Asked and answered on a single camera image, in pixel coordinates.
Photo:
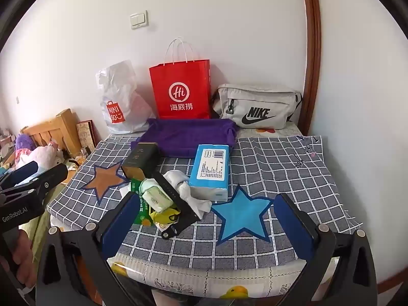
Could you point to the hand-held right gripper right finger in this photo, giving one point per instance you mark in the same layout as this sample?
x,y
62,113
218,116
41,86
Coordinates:
x,y
291,226

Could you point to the grey waist bag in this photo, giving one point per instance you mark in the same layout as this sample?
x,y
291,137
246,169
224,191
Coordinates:
x,y
258,105

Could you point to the patterned book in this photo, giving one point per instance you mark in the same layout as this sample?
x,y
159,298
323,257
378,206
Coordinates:
x,y
86,135

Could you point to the white plastic bag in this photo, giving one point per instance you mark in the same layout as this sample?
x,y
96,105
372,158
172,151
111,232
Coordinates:
x,y
122,102

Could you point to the dark green tin box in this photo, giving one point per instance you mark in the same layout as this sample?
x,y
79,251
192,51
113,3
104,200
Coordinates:
x,y
140,161

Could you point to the brown wooden door frame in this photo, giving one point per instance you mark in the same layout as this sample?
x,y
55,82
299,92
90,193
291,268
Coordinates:
x,y
312,54

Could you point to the purple plush toy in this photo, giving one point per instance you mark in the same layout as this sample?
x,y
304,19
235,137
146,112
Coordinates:
x,y
24,142

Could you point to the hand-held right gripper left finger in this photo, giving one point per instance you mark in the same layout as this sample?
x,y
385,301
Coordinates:
x,y
119,226

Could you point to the green wipes packet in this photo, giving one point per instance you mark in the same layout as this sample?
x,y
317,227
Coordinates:
x,y
140,216

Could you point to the wooden headboard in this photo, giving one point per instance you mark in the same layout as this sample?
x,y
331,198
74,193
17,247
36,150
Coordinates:
x,y
54,130

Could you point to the pale green tissue pack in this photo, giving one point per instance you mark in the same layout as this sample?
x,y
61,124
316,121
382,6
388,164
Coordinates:
x,y
149,185
157,201

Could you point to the yellow plastic item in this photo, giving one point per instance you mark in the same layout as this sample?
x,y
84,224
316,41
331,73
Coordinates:
x,y
162,218

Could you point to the red paper bag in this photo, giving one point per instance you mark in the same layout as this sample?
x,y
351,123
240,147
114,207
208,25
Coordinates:
x,y
181,92

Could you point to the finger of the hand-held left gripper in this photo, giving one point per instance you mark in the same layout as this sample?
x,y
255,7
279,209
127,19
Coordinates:
x,y
54,175
22,171

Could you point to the white light switch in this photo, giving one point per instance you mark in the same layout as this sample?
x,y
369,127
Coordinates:
x,y
139,19

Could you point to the purple fabric tray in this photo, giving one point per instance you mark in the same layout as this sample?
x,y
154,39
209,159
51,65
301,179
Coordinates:
x,y
185,137

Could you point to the person's left hand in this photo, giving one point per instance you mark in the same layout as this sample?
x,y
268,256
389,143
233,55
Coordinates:
x,y
27,255

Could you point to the blue tissue pack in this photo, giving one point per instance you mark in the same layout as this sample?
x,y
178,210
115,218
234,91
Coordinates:
x,y
208,172

